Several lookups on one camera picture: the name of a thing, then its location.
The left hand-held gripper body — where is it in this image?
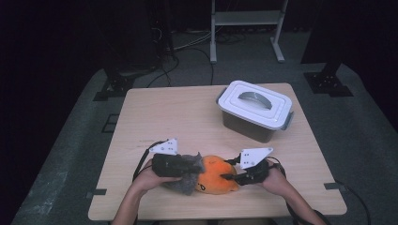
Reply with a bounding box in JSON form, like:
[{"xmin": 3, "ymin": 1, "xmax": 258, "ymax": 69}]
[{"xmin": 149, "ymin": 138, "xmax": 186, "ymax": 178}]

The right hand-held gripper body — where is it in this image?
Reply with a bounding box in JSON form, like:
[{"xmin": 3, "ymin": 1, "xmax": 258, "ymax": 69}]
[{"xmin": 237, "ymin": 147, "xmax": 274, "ymax": 187}]

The orange plush toy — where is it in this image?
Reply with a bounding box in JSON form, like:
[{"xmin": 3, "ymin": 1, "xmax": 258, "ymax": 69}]
[{"xmin": 195, "ymin": 155, "xmax": 240, "ymax": 195}]

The grey fluffy towel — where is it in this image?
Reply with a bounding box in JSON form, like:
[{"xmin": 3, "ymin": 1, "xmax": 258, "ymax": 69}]
[{"xmin": 162, "ymin": 152, "xmax": 206, "ymax": 196}]

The translucent grey storage box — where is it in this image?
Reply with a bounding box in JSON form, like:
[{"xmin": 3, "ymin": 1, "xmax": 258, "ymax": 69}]
[{"xmin": 215, "ymin": 87, "xmax": 295, "ymax": 144}]

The white box lid grey handle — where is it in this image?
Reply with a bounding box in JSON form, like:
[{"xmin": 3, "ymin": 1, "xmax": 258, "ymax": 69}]
[{"xmin": 216, "ymin": 80, "xmax": 294, "ymax": 130}]

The person's right hand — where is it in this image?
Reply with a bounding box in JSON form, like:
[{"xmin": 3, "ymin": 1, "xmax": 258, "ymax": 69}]
[{"xmin": 258, "ymin": 158, "xmax": 294, "ymax": 199}]

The person's left hand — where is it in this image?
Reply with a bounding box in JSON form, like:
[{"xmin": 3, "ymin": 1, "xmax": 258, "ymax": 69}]
[{"xmin": 132, "ymin": 158, "xmax": 182, "ymax": 195}]

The black floor stand base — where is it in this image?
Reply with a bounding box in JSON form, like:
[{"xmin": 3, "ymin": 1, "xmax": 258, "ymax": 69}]
[
  {"xmin": 92, "ymin": 67, "xmax": 151, "ymax": 102},
  {"xmin": 302, "ymin": 60, "xmax": 355, "ymax": 98}
]

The white metal stand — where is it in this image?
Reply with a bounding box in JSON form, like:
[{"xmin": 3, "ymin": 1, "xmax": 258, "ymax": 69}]
[{"xmin": 209, "ymin": 0, "xmax": 289, "ymax": 65}]

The left hand-held gripper cable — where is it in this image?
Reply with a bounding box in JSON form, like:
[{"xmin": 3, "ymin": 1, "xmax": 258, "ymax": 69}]
[{"xmin": 132, "ymin": 140, "xmax": 167, "ymax": 182}]

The hand-held gripper cable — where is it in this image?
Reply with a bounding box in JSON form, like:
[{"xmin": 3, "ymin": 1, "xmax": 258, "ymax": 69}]
[
  {"xmin": 266, "ymin": 156, "xmax": 303, "ymax": 225},
  {"xmin": 132, "ymin": 140, "xmax": 167, "ymax": 182}
]

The right hand-held gripper cable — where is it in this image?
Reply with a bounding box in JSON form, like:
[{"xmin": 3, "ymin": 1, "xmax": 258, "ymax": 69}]
[{"xmin": 266, "ymin": 156, "xmax": 303, "ymax": 225}]

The black table bracket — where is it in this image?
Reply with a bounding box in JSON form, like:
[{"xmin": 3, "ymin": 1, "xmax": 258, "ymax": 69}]
[
  {"xmin": 85, "ymin": 188, "xmax": 108, "ymax": 200},
  {"xmin": 323, "ymin": 182, "xmax": 347, "ymax": 192}
]

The black square floor frame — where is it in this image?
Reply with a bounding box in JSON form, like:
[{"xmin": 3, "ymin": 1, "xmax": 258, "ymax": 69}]
[{"xmin": 100, "ymin": 113, "xmax": 120, "ymax": 134}]

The black floor cable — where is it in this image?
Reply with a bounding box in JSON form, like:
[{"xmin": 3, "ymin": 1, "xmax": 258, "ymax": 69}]
[
  {"xmin": 336, "ymin": 180, "xmax": 372, "ymax": 225},
  {"xmin": 184, "ymin": 46, "xmax": 215, "ymax": 86},
  {"xmin": 145, "ymin": 55, "xmax": 181, "ymax": 89}
]

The white floor cable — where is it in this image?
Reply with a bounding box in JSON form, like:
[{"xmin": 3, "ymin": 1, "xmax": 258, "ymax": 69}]
[{"xmin": 172, "ymin": 31, "xmax": 214, "ymax": 53}]

